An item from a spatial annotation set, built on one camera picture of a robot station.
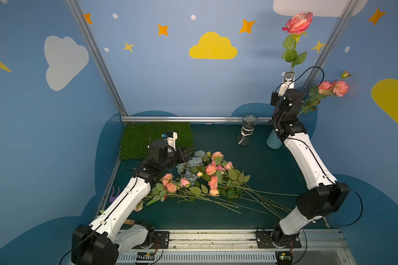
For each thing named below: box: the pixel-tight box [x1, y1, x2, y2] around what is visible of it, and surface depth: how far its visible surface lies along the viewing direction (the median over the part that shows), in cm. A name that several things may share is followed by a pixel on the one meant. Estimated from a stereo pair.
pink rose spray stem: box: [296, 71, 353, 117], surface depth 79 cm
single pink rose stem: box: [281, 12, 314, 72], surface depth 55 cm
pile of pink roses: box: [132, 150, 299, 217], surface depth 88 cm
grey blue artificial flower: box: [176, 150, 206, 185], surface depth 91 cm
